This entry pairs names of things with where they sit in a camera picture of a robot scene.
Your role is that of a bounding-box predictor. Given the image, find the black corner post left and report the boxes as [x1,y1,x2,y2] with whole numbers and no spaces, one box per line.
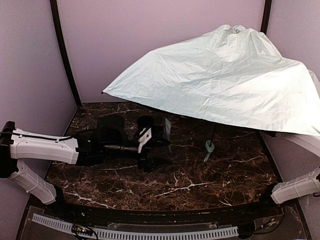
[49,0,82,108]

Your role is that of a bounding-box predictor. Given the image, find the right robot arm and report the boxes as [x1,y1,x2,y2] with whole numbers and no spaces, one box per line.
[270,132,320,205]

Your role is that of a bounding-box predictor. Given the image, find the white slotted cable duct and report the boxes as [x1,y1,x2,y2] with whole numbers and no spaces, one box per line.
[31,213,239,240]

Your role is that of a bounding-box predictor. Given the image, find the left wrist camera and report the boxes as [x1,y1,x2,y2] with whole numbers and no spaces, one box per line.
[138,127,152,154]

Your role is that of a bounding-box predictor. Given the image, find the black corner post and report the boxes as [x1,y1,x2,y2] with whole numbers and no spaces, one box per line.
[49,0,82,108]
[260,0,272,35]

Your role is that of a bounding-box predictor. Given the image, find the black front rail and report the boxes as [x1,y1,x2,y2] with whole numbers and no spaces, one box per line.
[27,194,298,227]

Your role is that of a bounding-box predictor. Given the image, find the black corner post right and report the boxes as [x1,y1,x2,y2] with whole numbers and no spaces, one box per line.
[260,0,272,35]

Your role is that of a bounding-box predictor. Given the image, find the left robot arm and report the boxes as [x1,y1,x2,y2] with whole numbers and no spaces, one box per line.
[0,114,171,206]

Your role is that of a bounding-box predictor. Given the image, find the mint green folding umbrella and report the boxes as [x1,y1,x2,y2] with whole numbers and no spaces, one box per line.
[103,25,320,155]

